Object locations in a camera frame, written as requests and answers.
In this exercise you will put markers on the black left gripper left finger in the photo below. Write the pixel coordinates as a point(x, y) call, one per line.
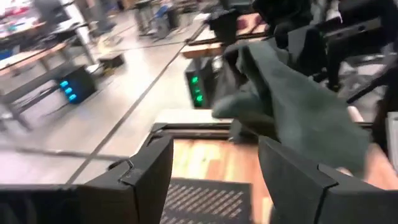
point(93, 202)

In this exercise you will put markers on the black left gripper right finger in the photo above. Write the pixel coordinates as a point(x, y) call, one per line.
point(311, 199)

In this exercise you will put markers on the faded green cap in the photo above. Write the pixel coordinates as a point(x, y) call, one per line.
point(304, 105)

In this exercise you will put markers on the grey metal side table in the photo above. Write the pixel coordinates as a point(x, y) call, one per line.
point(342, 29)

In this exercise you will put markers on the wooden workbench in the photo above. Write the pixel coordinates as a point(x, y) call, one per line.
point(199, 49)
point(31, 57)

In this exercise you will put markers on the black computer green lights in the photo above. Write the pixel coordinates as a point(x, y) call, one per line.
point(199, 87)

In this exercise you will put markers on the black perforated metal rack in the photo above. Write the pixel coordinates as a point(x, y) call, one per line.
point(202, 202)

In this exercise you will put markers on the black computer blue lights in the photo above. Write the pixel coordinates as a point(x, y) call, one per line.
point(84, 84)

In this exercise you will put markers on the black metal table frame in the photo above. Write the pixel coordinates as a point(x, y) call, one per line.
point(186, 130)

